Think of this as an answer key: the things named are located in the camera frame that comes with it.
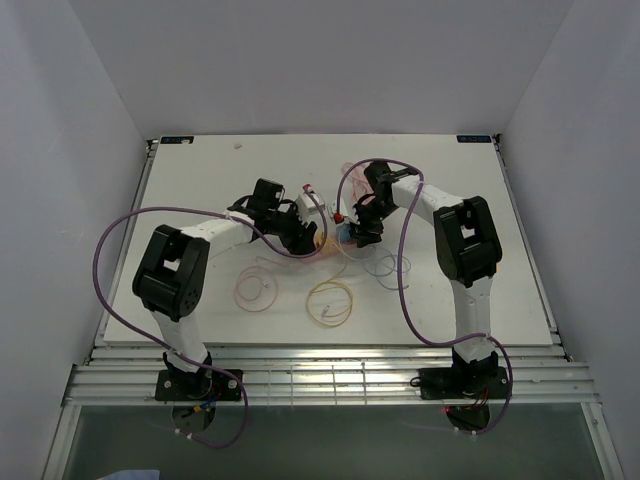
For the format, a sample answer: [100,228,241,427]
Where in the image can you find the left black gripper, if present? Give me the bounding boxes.
[267,202,317,258]

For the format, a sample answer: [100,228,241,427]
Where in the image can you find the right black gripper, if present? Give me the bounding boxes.
[345,199,398,249]

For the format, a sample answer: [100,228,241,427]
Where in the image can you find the blue charger plug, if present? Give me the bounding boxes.
[336,224,352,244]

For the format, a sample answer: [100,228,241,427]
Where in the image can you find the pink power strip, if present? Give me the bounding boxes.
[314,228,374,261]

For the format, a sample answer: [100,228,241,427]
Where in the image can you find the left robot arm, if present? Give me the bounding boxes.
[132,179,325,400]

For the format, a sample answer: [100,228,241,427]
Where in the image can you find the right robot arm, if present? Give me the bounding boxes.
[349,159,503,397]

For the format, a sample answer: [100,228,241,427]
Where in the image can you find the right blue corner label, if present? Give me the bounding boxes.
[456,134,492,144]

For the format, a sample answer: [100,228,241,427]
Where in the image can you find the blue corner label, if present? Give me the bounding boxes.
[160,136,194,145]
[456,134,492,144]

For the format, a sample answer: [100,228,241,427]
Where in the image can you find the left blue corner label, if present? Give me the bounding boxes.
[160,136,194,145]

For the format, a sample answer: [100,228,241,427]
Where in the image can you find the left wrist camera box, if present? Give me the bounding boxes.
[295,184,325,221]

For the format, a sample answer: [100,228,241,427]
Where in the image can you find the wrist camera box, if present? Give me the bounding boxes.
[328,198,350,226]
[295,184,325,221]

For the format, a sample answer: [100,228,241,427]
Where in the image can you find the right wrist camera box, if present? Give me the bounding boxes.
[328,198,350,226]

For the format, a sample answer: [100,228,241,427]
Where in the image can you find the pink power strip cord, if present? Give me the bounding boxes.
[339,160,376,211]

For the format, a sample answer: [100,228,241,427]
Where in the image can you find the blue charging cable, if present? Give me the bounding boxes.
[344,244,414,292]

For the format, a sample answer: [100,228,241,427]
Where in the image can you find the orange pink charging cable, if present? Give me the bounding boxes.
[234,254,281,312]

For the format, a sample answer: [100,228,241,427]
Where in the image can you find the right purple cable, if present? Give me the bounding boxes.
[335,158,514,437]

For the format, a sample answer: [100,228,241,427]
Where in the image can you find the purple cable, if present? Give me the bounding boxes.
[93,205,326,449]
[335,158,514,437]

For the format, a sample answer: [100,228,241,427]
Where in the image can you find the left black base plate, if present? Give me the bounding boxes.
[154,369,243,402]

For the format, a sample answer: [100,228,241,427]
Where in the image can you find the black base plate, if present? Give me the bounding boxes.
[409,367,510,400]
[154,369,243,402]

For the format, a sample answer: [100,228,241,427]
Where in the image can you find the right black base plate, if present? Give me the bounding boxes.
[409,367,510,400]

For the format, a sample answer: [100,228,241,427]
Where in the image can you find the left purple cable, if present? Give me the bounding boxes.
[93,205,326,449]

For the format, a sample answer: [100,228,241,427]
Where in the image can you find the aluminium rail frame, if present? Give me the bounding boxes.
[65,134,599,406]

